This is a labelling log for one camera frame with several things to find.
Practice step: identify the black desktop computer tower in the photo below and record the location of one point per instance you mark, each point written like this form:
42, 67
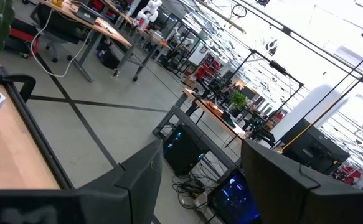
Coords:
181, 155

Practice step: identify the green leafy plant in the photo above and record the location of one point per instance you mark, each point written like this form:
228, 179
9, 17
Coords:
238, 99

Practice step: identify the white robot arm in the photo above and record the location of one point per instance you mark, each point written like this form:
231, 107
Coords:
150, 11

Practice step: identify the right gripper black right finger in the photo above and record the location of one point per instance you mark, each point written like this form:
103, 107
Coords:
277, 186

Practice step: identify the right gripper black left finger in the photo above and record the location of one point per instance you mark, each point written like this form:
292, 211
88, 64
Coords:
144, 186

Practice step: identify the red and black chair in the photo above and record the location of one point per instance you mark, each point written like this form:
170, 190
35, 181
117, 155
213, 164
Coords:
22, 35

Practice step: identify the wooden desk with grey beam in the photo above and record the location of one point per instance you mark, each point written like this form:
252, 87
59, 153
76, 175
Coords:
200, 137

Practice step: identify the black metal rig frame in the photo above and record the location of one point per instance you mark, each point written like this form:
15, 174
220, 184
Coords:
276, 67

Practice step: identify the desktop computer with blue lights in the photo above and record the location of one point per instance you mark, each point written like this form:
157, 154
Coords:
231, 199

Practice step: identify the long wooden workbench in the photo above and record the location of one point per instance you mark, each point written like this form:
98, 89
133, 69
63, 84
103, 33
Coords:
156, 40

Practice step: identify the black metal shelf frame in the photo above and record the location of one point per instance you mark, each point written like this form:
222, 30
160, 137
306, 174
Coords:
184, 53

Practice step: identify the white round column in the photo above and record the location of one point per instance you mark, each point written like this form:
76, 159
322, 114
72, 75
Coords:
312, 105

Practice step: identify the black bag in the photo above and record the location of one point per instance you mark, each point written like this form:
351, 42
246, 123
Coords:
106, 57

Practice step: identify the wooden desk with grey legs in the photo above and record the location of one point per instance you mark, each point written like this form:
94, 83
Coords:
106, 31

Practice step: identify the black monitor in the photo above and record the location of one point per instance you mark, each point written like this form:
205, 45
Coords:
315, 149

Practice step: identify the red chairs group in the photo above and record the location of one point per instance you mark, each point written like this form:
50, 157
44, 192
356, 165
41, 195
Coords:
206, 70

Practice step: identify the black office chair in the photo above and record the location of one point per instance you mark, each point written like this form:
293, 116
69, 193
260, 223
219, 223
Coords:
63, 28

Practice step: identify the small white robot arm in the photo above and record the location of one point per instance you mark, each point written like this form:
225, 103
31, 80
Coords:
181, 37

